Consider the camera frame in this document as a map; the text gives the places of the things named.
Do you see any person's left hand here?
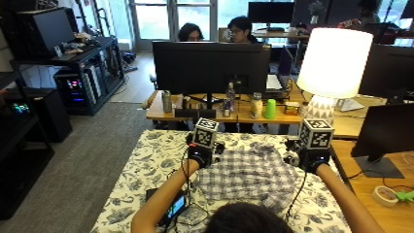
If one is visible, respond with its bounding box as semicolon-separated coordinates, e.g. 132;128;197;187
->
185;141;227;169

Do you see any person's right hand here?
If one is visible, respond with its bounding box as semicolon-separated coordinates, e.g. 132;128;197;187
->
284;137;333;175

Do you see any white marker cube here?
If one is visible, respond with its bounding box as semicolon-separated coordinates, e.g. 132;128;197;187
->
298;118;336;150
192;116;220;150

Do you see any grey plaid shirt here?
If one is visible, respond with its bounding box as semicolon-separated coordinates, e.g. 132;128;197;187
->
196;144;304;215

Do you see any flat black box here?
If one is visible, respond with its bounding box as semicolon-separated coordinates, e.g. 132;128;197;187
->
173;108;217;119

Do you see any yellow small box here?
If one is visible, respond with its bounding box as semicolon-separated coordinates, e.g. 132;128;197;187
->
284;101;301;117

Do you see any green plastic cup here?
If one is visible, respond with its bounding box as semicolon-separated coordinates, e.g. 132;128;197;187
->
264;98;278;120

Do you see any clear water bottle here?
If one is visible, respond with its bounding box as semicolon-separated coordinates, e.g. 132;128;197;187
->
225;82;239;113

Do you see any long wooden desk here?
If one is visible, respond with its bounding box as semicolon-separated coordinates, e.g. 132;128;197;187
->
145;84;390;140

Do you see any white floral tablecloth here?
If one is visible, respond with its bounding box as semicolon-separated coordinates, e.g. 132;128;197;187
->
89;129;353;233

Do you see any black device with screen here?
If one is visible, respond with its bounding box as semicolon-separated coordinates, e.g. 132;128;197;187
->
145;187;192;227

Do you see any black monitor on square stand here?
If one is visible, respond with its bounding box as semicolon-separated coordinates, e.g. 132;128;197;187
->
349;102;414;180

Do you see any large black monitor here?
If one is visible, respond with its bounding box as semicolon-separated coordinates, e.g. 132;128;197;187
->
152;41;272;111

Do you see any white tape roll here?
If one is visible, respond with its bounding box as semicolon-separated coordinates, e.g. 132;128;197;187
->
372;184;400;208

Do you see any wooden side desk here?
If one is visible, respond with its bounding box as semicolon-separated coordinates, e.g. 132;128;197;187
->
329;139;414;233

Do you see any green plastic object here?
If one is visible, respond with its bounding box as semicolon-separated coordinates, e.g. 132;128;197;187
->
393;189;414;204

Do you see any white table lamp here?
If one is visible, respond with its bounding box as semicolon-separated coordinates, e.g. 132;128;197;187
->
297;27;376;128

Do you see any black monitor with white stand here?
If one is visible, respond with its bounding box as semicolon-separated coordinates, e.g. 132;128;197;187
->
336;43;414;113

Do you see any black metal shelf rack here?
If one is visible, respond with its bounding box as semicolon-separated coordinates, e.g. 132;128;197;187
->
11;35;127;117

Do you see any computer tower with coloured lights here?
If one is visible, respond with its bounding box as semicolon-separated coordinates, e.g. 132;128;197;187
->
53;66;104;107

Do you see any black cabinet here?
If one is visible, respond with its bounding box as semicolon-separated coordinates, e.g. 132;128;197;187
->
4;86;73;144

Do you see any background black monitor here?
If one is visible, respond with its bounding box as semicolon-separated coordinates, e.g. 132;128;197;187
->
248;1;297;24

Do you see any black low shelf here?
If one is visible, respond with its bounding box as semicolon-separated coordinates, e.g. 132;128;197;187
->
0;72;56;221

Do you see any large black case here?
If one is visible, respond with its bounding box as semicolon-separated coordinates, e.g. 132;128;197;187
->
0;6;80;60

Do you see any black glove cable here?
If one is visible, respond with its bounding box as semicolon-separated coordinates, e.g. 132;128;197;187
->
165;151;211;233
284;170;309;224

